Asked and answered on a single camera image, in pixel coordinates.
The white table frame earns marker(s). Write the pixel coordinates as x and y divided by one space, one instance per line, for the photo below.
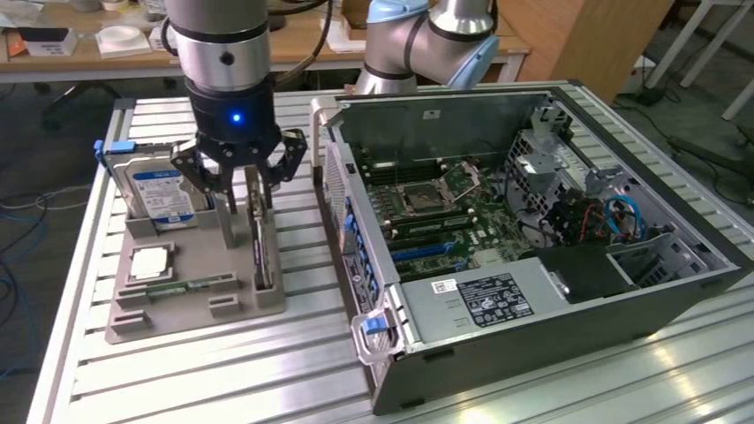
704 26

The grey parts rack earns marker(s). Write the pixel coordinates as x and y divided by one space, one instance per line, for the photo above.
194 318

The metal socket cover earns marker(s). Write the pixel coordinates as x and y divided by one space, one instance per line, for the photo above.
460 176

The white tape roll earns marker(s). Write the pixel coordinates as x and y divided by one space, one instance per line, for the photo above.
113 4

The blue case latch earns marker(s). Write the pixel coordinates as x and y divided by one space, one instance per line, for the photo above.
374 327

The wooden desk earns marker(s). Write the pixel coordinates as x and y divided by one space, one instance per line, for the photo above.
89 64

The white paper stack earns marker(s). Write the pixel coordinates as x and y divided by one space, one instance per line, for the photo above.
342 40

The blue expansion slot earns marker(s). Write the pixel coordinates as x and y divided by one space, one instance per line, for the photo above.
421 251

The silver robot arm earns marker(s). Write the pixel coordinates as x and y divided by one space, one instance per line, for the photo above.
223 44

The small white labelled box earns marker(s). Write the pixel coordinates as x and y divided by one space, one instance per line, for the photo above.
159 40

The wooden cabinet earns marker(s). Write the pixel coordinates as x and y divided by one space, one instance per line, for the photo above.
589 44

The green graphics card black cooler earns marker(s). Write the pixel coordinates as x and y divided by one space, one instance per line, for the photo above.
259 247

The open black PC case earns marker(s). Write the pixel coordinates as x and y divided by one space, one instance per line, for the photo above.
530 344

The green RAM stick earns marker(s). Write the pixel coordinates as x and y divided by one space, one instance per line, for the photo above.
174 289

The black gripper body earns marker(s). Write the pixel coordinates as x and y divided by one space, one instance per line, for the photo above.
235 128

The grey disk bay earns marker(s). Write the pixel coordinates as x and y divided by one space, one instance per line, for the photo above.
654 260

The blue disk caddy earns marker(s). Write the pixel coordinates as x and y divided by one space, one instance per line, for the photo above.
121 146

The black chair base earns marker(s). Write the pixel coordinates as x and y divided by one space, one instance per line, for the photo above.
71 97

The hard disk blue label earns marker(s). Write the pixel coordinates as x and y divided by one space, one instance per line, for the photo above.
159 199

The silver CPU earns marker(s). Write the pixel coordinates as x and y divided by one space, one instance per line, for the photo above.
149 263

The black RAM stick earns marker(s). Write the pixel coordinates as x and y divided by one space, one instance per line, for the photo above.
433 225

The metal drive cage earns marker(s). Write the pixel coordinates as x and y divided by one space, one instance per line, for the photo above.
542 168

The grey power supply unit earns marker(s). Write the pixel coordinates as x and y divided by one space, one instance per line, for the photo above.
436 313

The green motherboard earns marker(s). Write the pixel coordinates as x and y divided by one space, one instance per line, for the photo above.
489 229

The white box black lid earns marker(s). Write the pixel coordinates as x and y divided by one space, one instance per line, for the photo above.
47 42

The white box on desk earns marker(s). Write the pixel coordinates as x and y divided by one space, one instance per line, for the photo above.
123 42

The CPU socket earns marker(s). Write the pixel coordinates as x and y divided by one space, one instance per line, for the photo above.
424 197

